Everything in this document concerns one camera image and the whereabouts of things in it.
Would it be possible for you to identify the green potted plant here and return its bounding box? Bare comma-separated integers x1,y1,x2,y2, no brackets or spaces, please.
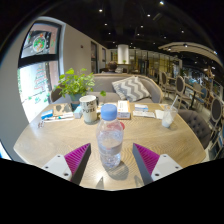
53,67,108,111

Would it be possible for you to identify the white pen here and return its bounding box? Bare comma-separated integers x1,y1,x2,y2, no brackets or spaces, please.
43,112,75,123

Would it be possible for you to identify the person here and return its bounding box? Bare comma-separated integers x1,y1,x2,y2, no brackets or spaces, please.
101,60,119,74

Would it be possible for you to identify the white printed mug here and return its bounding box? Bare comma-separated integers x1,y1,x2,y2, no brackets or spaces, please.
79,94,99,124

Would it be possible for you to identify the white round pillar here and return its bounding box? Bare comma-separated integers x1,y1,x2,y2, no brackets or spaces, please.
117,43,130,65

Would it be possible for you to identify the small blue box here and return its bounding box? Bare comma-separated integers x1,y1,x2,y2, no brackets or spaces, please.
40,109,54,120

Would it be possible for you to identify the group of ceiling lights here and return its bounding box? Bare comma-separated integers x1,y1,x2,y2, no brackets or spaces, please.
96,0,221,56

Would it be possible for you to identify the white orange-edged box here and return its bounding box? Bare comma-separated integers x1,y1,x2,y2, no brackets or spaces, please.
116,99,132,120

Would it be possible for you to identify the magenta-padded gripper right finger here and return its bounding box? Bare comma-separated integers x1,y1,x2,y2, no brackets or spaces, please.
132,143,183,186

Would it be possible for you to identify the clear plastic cup with straw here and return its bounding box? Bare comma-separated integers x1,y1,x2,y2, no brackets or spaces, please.
161,95,179,129

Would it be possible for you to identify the grey curved sofa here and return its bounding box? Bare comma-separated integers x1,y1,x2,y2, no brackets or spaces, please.
49,73,164,104

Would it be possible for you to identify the window with colourful decals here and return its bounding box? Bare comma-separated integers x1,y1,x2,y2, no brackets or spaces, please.
16,21,63,123

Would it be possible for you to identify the white paper napkin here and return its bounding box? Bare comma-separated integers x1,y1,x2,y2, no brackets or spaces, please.
154,109,166,120

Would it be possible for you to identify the dark grey tufted armchair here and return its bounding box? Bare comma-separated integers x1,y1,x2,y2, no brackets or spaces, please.
178,109,214,149

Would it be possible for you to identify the grey chevron pillow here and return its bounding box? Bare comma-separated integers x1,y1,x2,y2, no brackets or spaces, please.
111,75,152,103

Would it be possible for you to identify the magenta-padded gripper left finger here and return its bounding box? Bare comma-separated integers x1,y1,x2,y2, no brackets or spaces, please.
41,143,92,185

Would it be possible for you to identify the brown notebook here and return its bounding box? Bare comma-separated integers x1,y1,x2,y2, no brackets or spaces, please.
52,102,74,118

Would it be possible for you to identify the group of dining chairs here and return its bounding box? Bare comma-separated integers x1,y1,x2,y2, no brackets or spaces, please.
156,68,224,158

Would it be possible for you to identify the white printed leaflet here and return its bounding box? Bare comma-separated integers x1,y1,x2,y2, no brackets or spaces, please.
132,110,156,119

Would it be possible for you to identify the small white blue packet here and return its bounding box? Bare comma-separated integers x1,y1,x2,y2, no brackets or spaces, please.
134,103,150,112

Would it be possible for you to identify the light blue tissue packet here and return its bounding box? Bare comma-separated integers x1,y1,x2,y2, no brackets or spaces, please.
73,105,83,119

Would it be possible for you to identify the clear water bottle blue cap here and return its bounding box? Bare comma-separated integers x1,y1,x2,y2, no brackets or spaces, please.
95,103,125,169

